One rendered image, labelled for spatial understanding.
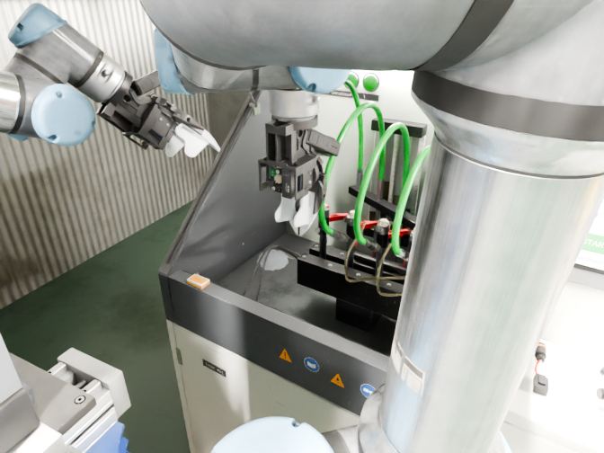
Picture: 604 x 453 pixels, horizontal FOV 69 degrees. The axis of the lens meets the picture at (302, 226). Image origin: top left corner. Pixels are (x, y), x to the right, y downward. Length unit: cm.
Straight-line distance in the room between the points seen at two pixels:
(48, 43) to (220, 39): 62
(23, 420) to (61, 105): 36
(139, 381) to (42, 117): 179
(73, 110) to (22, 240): 240
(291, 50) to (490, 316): 17
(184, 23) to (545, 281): 20
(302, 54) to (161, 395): 209
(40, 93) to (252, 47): 49
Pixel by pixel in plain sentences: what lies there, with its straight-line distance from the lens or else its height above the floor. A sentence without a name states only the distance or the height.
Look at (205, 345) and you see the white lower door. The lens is 124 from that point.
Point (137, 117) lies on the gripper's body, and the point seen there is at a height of 140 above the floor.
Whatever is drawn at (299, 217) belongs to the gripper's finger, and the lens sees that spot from 72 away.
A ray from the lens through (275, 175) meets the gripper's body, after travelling 69.
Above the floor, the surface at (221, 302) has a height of 94.
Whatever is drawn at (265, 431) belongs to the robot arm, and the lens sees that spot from 41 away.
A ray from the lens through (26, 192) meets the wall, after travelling 296.
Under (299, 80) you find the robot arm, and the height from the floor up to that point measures 151.
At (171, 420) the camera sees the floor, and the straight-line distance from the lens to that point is 211.
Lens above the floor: 159
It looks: 28 degrees down
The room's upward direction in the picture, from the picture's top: straight up
